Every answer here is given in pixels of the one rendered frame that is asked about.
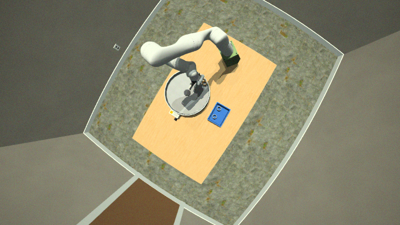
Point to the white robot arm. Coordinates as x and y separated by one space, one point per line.
157 56

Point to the blue crate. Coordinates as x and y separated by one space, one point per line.
218 116

